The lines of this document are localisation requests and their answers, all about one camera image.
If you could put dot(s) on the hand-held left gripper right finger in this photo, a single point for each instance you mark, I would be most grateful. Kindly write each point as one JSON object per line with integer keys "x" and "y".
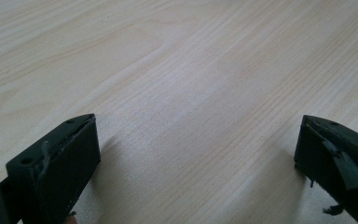
{"x": 338, "y": 161}

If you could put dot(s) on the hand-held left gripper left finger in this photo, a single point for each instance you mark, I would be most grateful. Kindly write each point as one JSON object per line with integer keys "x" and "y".
{"x": 56, "y": 174}

